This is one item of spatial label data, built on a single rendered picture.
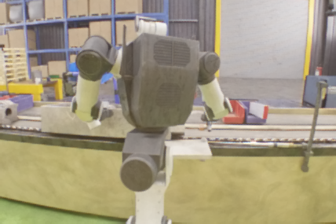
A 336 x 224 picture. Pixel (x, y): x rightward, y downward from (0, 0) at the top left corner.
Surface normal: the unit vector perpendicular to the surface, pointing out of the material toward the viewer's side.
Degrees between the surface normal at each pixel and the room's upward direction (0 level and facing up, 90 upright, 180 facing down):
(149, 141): 33
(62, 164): 90
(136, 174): 78
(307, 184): 90
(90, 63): 113
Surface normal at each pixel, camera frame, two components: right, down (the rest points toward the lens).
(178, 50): 0.42, 0.03
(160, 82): 0.40, 0.29
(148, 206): -0.11, -0.14
